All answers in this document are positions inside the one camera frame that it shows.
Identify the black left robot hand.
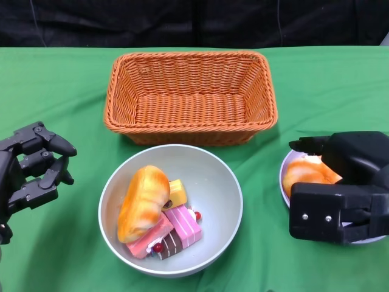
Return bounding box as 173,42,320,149
0,121,78,246

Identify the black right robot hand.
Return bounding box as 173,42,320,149
288,131,389,187

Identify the round striped bread bun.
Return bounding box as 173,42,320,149
282,155,343,198

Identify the orange ring-shaped bread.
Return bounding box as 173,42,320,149
117,165,171,244

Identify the coral pink cake slice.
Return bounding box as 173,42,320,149
126,217,174,260

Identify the pale grey-green bowl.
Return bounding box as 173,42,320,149
97,144,244,278

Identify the yellow cake slice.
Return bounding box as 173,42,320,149
164,179,189,210

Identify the chocolate cake slice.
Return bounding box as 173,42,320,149
157,231,185,261

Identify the pink striped cake slice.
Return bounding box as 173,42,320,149
164,205,203,249

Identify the lavender round plate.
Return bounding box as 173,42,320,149
278,148,387,246

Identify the orange wicker basket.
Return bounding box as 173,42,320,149
103,50,279,147

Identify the green tablecloth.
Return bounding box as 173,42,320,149
0,47,389,292

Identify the black backdrop curtain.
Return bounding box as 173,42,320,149
0,0,389,49

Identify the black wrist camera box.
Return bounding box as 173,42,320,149
289,181,389,246

